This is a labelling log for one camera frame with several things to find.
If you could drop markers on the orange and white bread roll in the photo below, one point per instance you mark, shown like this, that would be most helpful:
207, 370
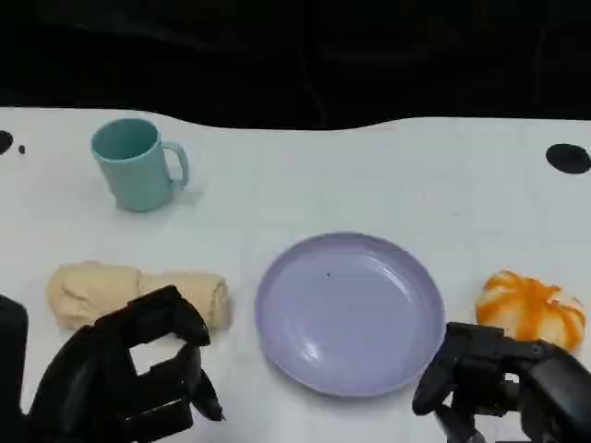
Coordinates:
522, 304

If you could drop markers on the pale green mug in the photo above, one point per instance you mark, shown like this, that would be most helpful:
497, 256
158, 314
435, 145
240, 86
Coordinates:
134, 180

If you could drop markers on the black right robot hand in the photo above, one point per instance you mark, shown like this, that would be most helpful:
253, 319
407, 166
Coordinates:
545, 383

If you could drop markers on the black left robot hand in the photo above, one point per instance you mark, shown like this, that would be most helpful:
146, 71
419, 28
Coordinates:
92, 369

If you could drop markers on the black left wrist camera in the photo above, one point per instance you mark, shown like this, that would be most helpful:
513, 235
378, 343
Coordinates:
13, 350

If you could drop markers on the lilac plate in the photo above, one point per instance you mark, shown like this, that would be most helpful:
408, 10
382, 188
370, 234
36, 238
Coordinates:
351, 314

